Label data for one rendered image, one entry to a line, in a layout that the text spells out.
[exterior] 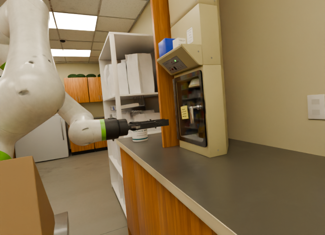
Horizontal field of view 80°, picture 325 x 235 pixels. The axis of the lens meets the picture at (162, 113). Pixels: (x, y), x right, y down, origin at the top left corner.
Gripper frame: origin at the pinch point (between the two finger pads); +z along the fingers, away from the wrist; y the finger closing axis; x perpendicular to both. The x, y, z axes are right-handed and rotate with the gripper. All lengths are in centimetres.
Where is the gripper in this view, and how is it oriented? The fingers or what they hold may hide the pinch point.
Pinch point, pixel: (160, 122)
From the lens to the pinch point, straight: 93.2
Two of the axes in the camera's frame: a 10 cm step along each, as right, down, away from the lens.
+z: 9.2, -0.9, 3.9
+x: 0.8, 10.0, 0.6
